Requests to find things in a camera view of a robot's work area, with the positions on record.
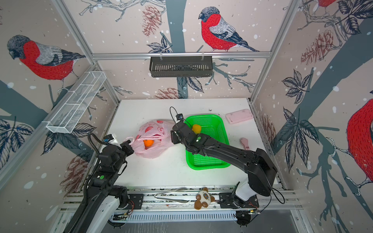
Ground yellow fruit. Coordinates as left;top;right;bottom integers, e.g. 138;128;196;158
192;124;202;135

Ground orange fruit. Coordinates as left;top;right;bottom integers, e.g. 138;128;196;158
143;140;154;148

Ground green plastic basket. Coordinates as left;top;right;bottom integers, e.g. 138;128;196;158
186;115;230;170

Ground pink plastic bag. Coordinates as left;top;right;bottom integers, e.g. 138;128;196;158
125;120;174;159

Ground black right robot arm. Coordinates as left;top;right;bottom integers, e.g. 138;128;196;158
171;121;277;197

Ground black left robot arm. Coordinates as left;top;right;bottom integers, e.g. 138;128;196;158
64;133;135;233

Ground metal tongs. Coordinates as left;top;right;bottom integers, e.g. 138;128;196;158
154;187;188;204

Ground brown white plush toy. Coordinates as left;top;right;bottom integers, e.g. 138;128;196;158
194;187;215;210

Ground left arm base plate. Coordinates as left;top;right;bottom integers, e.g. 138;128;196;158
125;193;144;210

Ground white wire mesh shelf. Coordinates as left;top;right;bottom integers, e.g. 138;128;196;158
46;71;106;134

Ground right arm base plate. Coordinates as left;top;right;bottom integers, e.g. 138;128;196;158
217;192;259;209

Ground black hanging wall basket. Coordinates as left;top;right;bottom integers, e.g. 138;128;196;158
149;56;213;78

